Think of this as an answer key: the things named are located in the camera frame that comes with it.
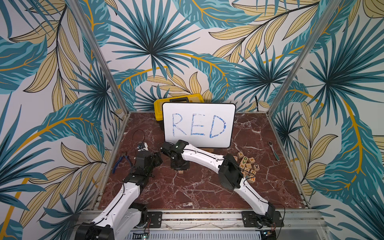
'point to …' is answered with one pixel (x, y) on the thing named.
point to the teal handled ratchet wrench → (270, 143)
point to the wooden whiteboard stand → (210, 150)
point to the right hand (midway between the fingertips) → (177, 168)
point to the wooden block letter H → (252, 179)
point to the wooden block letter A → (240, 155)
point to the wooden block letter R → (180, 171)
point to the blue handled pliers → (124, 155)
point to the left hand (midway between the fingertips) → (156, 155)
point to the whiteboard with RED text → (206, 125)
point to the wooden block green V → (244, 160)
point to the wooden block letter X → (256, 167)
